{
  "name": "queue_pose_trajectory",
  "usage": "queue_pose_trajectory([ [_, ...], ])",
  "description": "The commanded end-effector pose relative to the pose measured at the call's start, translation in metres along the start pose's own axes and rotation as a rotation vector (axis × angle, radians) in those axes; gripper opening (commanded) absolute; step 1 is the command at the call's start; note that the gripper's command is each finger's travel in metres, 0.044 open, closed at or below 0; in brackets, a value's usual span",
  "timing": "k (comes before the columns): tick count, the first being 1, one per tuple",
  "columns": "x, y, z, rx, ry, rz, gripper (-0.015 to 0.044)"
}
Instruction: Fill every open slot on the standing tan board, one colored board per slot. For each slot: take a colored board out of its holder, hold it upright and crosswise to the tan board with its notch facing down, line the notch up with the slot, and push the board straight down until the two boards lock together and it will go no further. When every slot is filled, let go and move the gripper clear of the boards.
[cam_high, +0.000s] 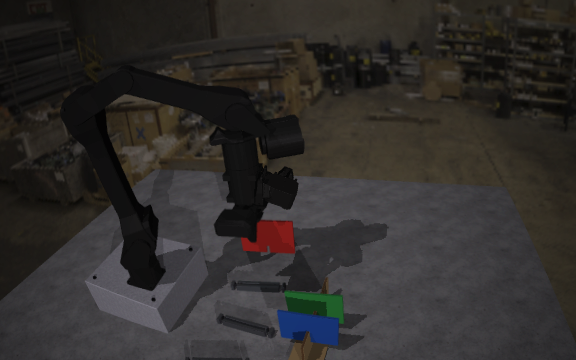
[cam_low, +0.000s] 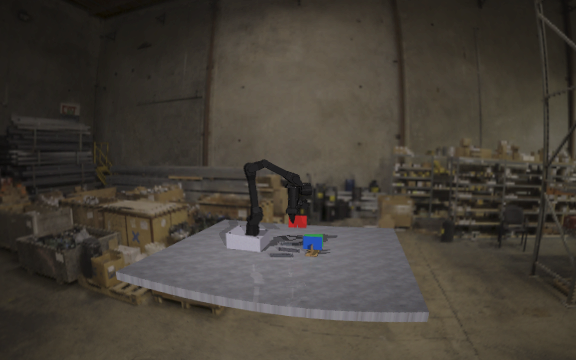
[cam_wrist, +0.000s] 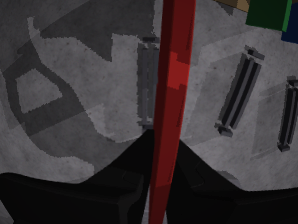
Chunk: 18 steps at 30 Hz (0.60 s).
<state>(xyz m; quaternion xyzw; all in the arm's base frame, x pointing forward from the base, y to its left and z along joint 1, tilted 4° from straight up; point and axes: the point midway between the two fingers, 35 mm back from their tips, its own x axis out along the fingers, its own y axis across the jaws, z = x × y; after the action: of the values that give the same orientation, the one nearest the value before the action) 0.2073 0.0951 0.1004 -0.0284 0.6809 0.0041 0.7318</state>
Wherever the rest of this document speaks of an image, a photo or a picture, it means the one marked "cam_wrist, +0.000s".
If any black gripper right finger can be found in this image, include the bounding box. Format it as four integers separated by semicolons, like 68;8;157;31
166;139;298;224

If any dark blue notched board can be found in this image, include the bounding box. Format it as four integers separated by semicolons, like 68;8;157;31
281;3;298;44

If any tan slotted board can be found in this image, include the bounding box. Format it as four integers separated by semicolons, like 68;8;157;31
214;0;298;14

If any red board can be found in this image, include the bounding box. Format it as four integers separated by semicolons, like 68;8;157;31
149;0;197;224

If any dark green notched board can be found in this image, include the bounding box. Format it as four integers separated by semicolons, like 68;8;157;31
245;0;293;32

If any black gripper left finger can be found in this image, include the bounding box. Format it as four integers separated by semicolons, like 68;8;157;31
0;129;156;224

